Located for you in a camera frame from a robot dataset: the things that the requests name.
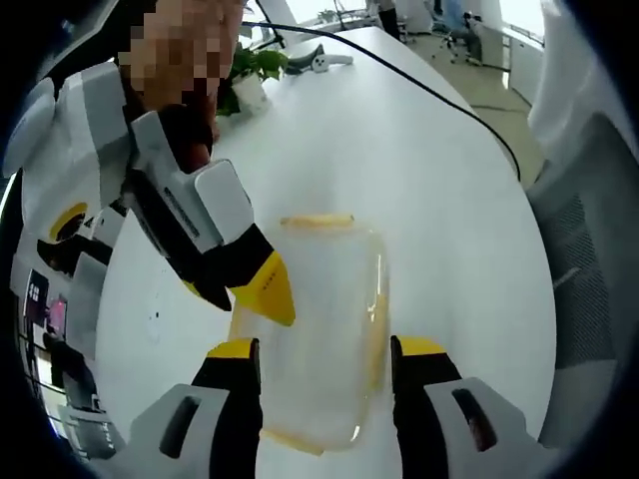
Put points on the clear box with plastic buckle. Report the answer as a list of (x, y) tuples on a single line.
[(319, 299)]

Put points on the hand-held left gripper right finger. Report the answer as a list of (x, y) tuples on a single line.
[(419, 394)]

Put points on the grey mesh office chair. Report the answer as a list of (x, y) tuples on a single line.
[(584, 239)]

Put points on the dark computer monitor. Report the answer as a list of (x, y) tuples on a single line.
[(37, 294)]

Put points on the white cabinet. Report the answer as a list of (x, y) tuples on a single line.
[(521, 65)]

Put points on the person's right hand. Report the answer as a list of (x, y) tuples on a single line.
[(202, 140)]

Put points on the white handheld controller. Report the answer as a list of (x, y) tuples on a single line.
[(319, 62)]

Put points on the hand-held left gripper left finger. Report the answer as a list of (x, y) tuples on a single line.
[(224, 394)]

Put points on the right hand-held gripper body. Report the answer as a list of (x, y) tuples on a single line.
[(75, 140)]

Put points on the wheeled office chair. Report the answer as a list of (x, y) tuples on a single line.
[(461, 35)]

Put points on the potted green plant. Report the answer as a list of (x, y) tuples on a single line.
[(254, 65)]

